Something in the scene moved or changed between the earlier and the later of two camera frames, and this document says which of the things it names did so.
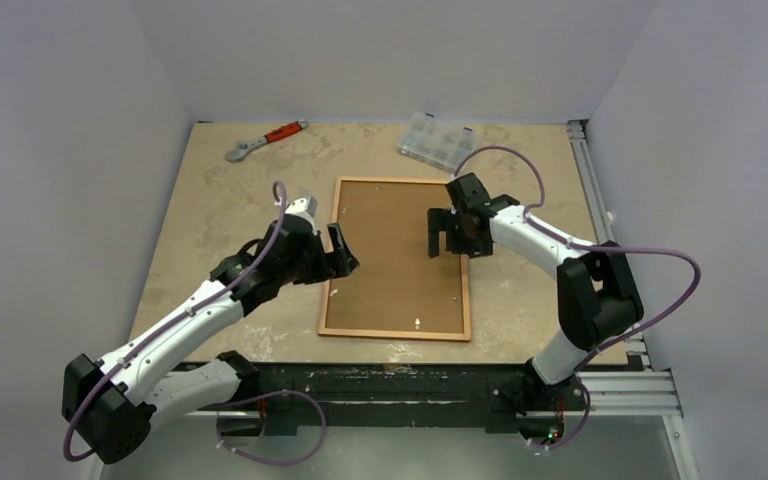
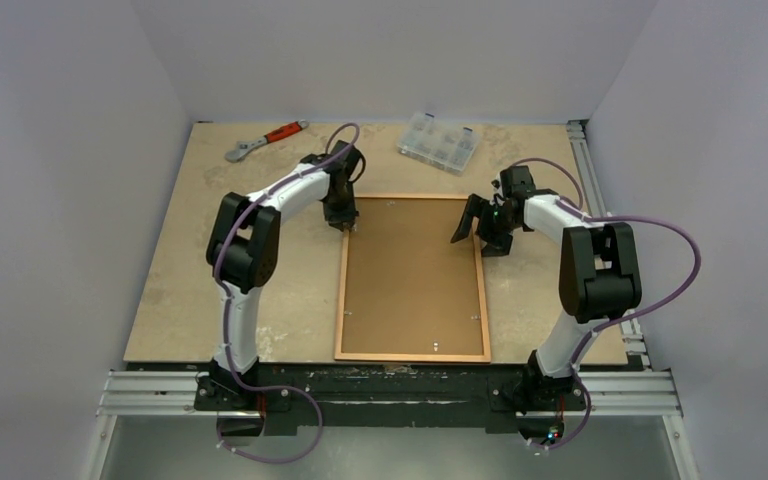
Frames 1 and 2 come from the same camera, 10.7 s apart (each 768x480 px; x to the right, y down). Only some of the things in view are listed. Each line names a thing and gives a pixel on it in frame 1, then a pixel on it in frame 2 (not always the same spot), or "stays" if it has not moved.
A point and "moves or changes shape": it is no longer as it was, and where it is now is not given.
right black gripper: [450, 234] → [490, 221]
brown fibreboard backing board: [396, 286] moves or changes shape
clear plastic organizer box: [437, 141] stays
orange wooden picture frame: [386, 333] → [409, 358]
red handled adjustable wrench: [242, 148] stays
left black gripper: [324, 267] → [339, 219]
